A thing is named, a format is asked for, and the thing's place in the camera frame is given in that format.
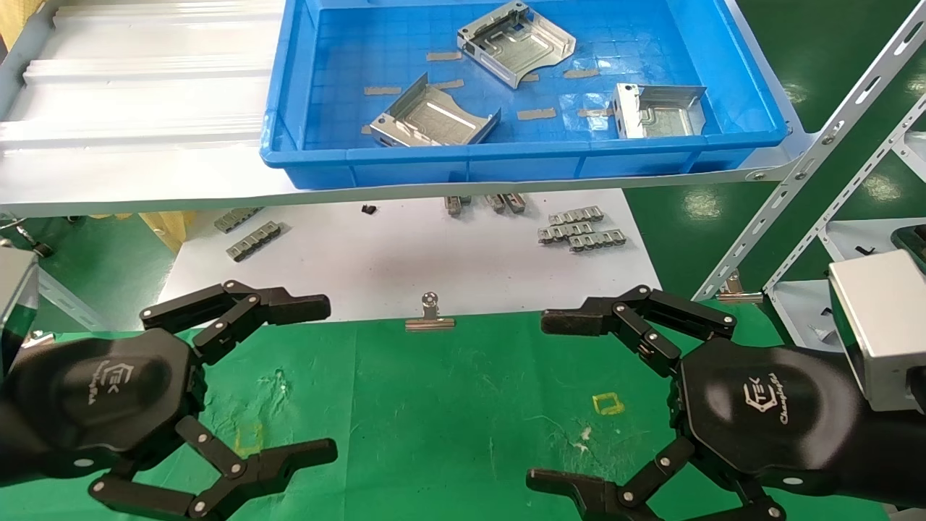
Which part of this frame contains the silver binder clip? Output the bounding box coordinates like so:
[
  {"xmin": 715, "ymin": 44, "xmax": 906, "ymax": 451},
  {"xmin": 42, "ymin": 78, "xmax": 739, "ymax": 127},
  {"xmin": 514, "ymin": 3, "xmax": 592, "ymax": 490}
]
[
  {"xmin": 405, "ymin": 292, "xmax": 456, "ymax": 332},
  {"xmin": 716, "ymin": 269, "xmax": 765, "ymax": 304}
]

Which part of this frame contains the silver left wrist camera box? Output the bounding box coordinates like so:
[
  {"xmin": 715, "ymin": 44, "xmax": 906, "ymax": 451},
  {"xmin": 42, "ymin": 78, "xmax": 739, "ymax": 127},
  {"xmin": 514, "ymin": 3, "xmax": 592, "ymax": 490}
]
[{"xmin": 0, "ymin": 246, "xmax": 39, "ymax": 363}]

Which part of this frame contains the blue plastic bin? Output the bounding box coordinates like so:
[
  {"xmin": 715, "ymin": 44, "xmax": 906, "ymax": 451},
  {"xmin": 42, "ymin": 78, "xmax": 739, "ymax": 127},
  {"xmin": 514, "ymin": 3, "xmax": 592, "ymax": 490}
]
[{"xmin": 259, "ymin": 0, "xmax": 791, "ymax": 190}]

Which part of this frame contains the dark green tray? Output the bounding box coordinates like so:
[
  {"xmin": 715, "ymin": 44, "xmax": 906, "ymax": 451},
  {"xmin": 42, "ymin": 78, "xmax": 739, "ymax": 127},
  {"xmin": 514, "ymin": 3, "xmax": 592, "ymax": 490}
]
[{"xmin": 891, "ymin": 224, "xmax": 926, "ymax": 270}]

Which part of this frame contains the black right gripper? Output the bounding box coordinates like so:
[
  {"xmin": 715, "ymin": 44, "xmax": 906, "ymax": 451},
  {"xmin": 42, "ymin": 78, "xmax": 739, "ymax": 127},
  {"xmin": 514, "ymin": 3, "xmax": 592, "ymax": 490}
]
[{"xmin": 526, "ymin": 284, "xmax": 869, "ymax": 521}]

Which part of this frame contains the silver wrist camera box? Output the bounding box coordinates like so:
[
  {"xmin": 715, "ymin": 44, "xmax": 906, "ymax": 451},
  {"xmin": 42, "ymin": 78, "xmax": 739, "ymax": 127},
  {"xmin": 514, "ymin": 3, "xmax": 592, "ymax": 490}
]
[
  {"xmin": 0, "ymin": 246, "xmax": 39, "ymax": 363},
  {"xmin": 828, "ymin": 250, "xmax": 926, "ymax": 413}
]

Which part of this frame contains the metal bracket with wall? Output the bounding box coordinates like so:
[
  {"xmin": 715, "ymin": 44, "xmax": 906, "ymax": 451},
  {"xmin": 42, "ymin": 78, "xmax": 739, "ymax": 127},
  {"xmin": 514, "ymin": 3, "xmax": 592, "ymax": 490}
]
[{"xmin": 457, "ymin": 0, "xmax": 577, "ymax": 90}]

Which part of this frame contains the green table cloth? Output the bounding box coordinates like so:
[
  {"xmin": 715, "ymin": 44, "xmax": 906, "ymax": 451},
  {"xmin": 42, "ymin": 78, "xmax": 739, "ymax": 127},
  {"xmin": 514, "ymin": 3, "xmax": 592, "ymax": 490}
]
[{"xmin": 0, "ymin": 300, "xmax": 898, "ymax": 521}]

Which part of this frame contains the metal bracket with angled flaps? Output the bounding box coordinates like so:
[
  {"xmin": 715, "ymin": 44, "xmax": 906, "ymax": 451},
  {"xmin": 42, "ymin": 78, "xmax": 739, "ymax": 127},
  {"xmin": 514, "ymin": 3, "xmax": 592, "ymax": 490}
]
[{"xmin": 369, "ymin": 72, "xmax": 502, "ymax": 148}]

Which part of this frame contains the yellow packing material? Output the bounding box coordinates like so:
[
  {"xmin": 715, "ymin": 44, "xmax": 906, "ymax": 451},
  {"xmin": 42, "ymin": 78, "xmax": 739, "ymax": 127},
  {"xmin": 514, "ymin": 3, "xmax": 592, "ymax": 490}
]
[
  {"xmin": 137, "ymin": 211, "xmax": 195, "ymax": 254},
  {"xmin": 0, "ymin": 0, "xmax": 33, "ymax": 51}
]

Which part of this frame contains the grey metal beam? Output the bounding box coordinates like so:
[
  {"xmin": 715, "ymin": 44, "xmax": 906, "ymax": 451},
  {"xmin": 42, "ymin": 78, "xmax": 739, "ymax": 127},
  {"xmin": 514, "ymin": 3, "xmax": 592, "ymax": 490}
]
[{"xmin": 40, "ymin": 271, "xmax": 109, "ymax": 330}]

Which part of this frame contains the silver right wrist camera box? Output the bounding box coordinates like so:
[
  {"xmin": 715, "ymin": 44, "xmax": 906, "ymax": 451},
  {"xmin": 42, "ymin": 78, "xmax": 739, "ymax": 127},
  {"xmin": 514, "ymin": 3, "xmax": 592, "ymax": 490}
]
[{"xmin": 828, "ymin": 250, "xmax": 926, "ymax": 413}]

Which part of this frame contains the slotted white shelf upright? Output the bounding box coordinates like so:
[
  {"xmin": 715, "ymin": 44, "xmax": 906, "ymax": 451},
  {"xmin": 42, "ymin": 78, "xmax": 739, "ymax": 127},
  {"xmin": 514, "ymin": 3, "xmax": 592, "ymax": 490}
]
[
  {"xmin": 763, "ymin": 94, "xmax": 926, "ymax": 290},
  {"xmin": 693, "ymin": 0, "xmax": 926, "ymax": 302}
]

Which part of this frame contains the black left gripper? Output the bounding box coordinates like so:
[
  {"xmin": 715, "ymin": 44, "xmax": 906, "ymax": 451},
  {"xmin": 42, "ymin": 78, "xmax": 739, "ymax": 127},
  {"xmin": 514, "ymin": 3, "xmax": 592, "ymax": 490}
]
[{"xmin": 11, "ymin": 280, "xmax": 339, "ymax": 521}]

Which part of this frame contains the metal bracket with white end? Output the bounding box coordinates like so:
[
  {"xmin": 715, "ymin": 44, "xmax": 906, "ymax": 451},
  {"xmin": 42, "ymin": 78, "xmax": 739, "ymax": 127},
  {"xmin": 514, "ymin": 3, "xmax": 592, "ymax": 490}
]
[{"xmin": 612, "ymin": 82, "xmax": 708, "ymax": 140}]

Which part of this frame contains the white lower shelf board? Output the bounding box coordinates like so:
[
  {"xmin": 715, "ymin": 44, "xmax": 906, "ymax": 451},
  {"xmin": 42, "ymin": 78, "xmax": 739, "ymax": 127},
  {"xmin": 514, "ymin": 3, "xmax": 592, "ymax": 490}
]
[{"xmin": 767, "ymin": 217, "xmax": 926, "ymax": 348}]

